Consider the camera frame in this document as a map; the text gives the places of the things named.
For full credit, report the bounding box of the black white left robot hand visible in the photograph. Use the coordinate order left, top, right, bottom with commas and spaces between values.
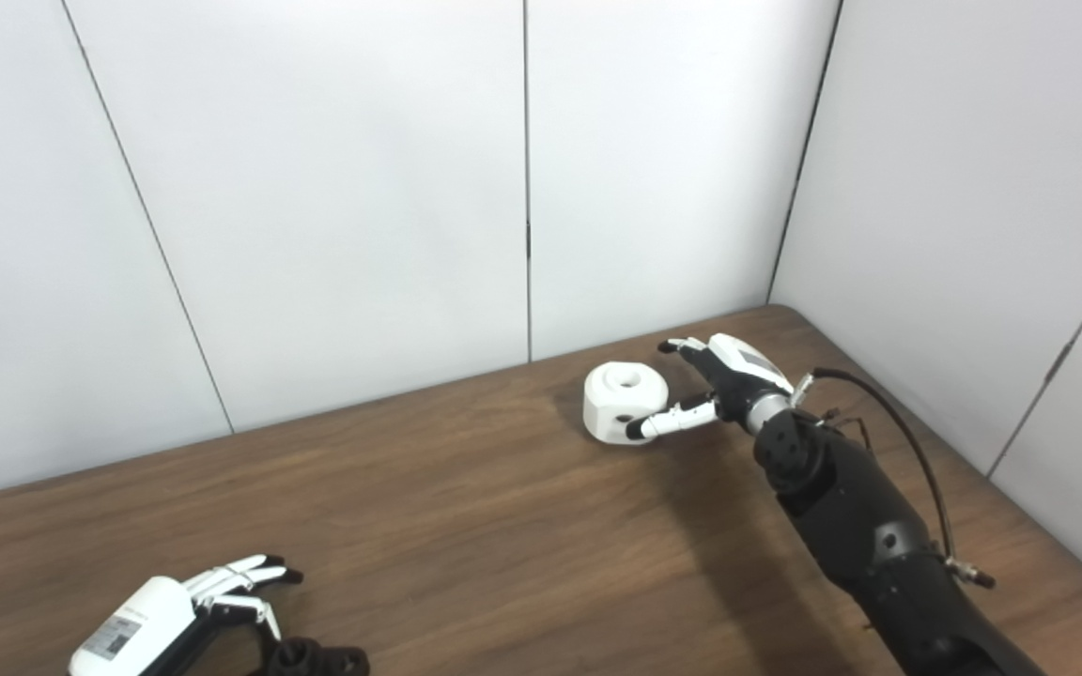
69, 554, 305, 676

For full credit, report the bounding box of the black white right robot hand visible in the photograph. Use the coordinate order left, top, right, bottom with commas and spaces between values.
626, 333, 796, 442

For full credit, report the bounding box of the round white plastic piece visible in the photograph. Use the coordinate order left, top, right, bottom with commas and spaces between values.
583, 362, 683, 446

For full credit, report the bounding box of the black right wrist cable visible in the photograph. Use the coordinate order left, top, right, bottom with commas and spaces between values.
790, 368, 995, 589

